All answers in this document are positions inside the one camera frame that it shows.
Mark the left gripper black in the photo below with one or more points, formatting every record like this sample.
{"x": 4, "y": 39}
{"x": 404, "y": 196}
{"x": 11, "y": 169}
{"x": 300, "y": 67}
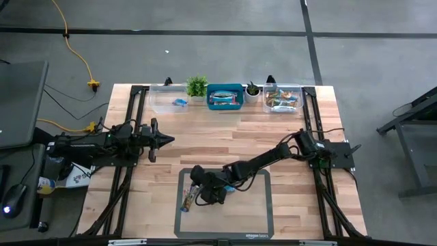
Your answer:
{"x": 153, "y": 150}

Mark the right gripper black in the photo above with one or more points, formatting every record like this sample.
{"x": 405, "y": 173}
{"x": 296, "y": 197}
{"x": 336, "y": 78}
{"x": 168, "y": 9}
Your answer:
{"x": 213, "y": 184}

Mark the dark-blue-label chewy granola bar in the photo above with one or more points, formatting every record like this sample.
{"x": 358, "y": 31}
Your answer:
{"x": 188, "y": 202}
{"x": 230, "y": 189}
{"x": 180, "y": 102}

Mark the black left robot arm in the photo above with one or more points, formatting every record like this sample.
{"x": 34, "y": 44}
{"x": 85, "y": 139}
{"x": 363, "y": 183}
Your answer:
{"x": 85, "y": 145}

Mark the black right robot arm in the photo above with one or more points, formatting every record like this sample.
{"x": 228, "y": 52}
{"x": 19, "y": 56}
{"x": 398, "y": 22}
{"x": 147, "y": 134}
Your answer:
{"x": 259, "y": 160}

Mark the clear plastic bin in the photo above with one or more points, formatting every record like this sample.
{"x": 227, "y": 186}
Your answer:
{"x": 160, "y": 107}
{"x": 300, "y": 87}

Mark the black-bordered tan mat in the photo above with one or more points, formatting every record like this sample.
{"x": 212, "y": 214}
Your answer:
{"x": 225, "y": 222}

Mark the black clamp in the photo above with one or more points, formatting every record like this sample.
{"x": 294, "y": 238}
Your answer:
{"x": 168, "y": 82}
{"x": 271, "y": 80}

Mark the leafy green plant white pot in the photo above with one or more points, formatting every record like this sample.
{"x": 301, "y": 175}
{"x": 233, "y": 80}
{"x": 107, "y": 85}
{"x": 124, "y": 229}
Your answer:
{"x": 197, "y": 85}

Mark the teal plastic bin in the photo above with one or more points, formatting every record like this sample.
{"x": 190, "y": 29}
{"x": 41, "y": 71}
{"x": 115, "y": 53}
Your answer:
{"x": 223, "y": 86}

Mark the white printed bag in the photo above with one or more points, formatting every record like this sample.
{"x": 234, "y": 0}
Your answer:
{"x": 80, "y": 177}

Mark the small succulent white pot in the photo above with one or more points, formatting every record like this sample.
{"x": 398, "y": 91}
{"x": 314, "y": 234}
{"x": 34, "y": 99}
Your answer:
{"x": 252, "y": 90}

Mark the bottle with yellow label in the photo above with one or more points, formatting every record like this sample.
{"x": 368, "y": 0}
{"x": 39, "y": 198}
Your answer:
{"x": 46, "y": 186}

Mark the dark side desk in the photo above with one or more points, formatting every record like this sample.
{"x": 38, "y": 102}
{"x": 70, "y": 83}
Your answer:
{"x": 24, "y": 164}

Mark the dark grey monitor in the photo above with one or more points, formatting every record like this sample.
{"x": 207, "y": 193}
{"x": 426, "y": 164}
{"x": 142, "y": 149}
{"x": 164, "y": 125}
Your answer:
{"x": 20, "y": 102}

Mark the small black round object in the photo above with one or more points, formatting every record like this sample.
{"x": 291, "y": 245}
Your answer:
{"x": 42, "y": 227}

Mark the black computer mouse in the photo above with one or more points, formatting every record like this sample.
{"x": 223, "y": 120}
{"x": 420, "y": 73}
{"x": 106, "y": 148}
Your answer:
{"x": 14, "y": 200}

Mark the black aluminium table frame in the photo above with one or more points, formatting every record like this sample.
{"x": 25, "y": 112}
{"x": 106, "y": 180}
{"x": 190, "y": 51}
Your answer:
{"x": 136, "y": 89}
{"x": 310, "y": 91}

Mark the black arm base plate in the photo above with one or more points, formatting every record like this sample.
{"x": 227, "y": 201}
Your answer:
{"x": 112, "y": 163}
{"x": 341, "y": 153}

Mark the black table edge rail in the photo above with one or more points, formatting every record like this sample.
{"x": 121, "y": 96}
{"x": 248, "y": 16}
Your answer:
{"x": 68, "y": 243}

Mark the black metal desk frame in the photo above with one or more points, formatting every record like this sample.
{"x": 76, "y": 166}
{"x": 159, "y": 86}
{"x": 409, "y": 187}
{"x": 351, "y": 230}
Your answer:
{"x": 411, "y": 153}

